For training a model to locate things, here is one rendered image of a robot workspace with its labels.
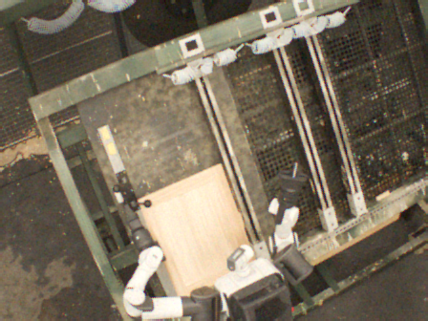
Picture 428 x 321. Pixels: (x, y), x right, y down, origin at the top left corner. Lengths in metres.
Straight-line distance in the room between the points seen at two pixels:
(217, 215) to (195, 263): 0.26
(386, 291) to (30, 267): 2.53
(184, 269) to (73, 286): 1.46
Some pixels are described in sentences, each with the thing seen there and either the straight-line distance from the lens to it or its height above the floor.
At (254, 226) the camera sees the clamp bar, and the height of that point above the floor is 1.10.
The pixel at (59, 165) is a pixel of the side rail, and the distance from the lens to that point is 2.77.
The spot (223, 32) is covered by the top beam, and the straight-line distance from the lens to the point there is 2.83.
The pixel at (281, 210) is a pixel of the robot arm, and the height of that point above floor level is 1.46.
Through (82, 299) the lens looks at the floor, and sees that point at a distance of 4.27.
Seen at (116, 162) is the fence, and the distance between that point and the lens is 2.81.
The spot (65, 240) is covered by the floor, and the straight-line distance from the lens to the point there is 4.58.
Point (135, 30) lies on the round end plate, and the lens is 3.22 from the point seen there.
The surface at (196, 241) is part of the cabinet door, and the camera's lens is 3.02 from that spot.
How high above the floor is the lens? 3.60
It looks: 49 degrees down
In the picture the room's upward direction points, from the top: 8 degrees counter-clockwise
